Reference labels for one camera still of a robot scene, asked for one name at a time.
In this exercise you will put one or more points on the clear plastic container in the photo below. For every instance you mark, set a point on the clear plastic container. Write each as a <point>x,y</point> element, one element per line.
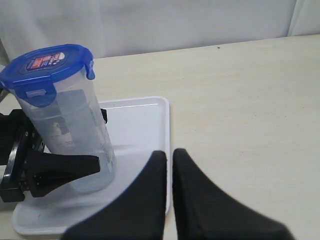
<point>70,122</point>

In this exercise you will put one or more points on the white rectangular plastic tray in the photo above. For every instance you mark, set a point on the white rectangular plastic tray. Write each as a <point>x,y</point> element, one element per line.
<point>137,127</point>

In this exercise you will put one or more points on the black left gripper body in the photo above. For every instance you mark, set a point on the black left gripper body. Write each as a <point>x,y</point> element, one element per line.
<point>22,154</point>

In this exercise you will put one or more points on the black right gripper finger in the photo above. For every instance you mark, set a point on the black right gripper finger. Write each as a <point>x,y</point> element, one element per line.
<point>60,172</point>
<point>104,115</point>

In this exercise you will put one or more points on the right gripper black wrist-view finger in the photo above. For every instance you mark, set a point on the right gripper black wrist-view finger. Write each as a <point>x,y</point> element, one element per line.
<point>203,211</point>
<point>137,214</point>

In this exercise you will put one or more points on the blue plastic lid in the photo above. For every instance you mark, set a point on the blue plastic lid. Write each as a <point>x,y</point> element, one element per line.
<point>31,76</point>

